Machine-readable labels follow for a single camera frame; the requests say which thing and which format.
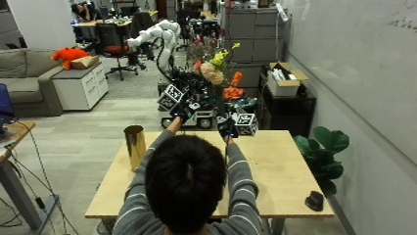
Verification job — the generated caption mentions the person's right hand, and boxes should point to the person's right hand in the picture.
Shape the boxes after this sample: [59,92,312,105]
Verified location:
[216,114,242,140]

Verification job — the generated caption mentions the person's left hand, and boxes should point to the person's left hand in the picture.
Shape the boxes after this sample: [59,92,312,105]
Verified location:
[171,93,199,125]

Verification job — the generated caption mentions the colourful flower bouquet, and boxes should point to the colourful flower bouquet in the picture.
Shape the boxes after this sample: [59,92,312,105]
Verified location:
[190,41,248,118]

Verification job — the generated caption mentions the white marker cube left glove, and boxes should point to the white marker cube left glove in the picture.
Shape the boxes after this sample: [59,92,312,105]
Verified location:
[155,83,186,112]

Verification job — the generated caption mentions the white marker cube glove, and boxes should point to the white marker cube glove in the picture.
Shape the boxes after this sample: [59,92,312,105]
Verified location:
[234,112,260,137]
[155,83,186,112]

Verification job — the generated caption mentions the white marker cube right glove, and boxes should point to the white marker cube right glove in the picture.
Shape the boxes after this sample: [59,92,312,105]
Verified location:
[234,112,260,137]

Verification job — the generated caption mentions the black cabinet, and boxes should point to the black cabinet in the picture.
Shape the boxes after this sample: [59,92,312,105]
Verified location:
[259,72,319,138]

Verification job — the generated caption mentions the open cardboard box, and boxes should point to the open cardboard box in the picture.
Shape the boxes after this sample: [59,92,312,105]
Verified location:
[266,62,311,98]

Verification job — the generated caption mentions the gold cylinder vase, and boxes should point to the gold cylinder vase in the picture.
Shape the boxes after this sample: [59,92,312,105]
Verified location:
[123,124,150,172]

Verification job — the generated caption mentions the black and red office chair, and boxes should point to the black and red office chair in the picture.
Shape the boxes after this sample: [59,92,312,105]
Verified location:
[95,23,142,81]

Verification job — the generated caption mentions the grey filing cabinets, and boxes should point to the grey filing cabinets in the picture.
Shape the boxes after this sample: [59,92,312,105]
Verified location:
[223,7,291,96]

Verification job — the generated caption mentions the white drawer cabinet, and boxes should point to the white drawer cabinet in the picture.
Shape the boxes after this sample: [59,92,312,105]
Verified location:
[51,62,110,112]

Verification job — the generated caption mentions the green leafy potted plant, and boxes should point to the green leafy potted plant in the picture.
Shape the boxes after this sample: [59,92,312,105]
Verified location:
[292,125,351,199]

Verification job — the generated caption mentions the brown paper bag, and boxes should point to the brown paper bag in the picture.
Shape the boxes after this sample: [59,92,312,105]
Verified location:
[71,55,100,71]

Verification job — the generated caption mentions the orange plush toy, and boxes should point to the orange plush toy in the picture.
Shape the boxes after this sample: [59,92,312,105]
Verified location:
[50,47,91,71]

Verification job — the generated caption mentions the wooden background desk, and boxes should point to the wooden background desk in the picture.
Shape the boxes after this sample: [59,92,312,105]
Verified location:
[71,18,135,29]

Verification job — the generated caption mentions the small black object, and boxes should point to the small black object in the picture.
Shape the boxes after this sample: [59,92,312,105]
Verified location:
[304,190,327,212]

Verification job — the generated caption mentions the the person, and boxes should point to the the person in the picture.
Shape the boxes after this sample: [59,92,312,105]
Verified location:
[111,117,267,235]

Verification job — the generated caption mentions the grey sofa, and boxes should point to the grey sofa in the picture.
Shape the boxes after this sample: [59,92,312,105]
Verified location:
[0,48,67,118]

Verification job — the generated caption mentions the blue laptop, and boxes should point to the blue laptop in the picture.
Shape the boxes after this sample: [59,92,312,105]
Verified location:
[0,83,18,119]

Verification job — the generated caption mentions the wooden side desk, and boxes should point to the wooden side desk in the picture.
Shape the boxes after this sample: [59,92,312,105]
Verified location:
[0,120,60,233]

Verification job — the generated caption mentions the black cable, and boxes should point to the black cable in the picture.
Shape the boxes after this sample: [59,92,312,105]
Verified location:
[18,120,71,235]

